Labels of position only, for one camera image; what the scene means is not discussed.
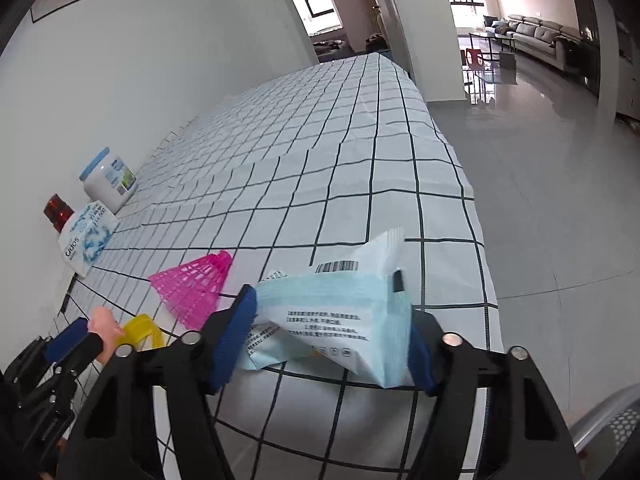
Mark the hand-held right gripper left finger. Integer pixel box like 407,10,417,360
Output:
59,284,258,480

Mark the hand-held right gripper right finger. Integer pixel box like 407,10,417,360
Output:
400,311,583,480

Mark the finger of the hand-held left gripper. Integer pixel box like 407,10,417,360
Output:
43,318,91,364
52,332,104,386

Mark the pink pig toy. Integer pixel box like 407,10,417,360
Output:
87,306,126,366

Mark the light blue wipes packet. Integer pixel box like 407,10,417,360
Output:
235,227,416,390

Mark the pink mesh plastic cone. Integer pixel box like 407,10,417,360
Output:
148,250,234,328

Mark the white blue tissue pack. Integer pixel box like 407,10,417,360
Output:
57,200,120,280

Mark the red jar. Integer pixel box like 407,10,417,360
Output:
44,194,76,235

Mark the white jar with blue lid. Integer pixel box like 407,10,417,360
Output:
79,147,138,215

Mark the white black checkered tablecloth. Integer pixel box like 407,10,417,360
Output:
60,52,503,480

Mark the dark coffee table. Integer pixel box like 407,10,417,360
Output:
467,30,516,58

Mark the grey sofa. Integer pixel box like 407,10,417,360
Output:
482,14,576,71

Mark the dark tall cabinet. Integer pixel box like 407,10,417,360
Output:
570,0,601,101

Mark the yellow plastic lid ring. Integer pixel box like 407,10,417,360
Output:
114,314,166,351

